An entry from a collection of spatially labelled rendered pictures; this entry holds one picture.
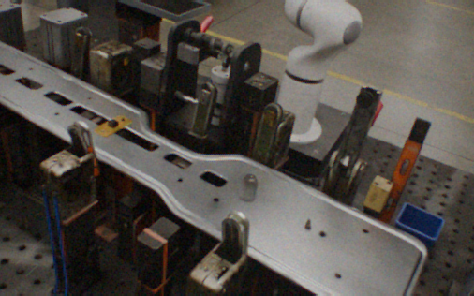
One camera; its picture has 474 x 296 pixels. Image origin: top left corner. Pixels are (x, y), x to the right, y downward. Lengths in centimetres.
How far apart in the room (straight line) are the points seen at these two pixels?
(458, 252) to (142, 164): 88
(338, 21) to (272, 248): 65
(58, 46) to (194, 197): 60
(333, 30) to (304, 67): 15
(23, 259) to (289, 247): 64
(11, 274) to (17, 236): 12
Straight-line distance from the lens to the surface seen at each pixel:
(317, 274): 80
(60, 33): 129
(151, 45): 120
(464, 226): 154
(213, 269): 71
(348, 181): 95
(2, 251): 124
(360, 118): 91
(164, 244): 82
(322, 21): 128
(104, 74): 121
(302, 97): 140
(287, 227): 86
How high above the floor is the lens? 159
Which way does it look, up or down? 35 degrees down
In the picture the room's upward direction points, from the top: 9 degrees clockwise
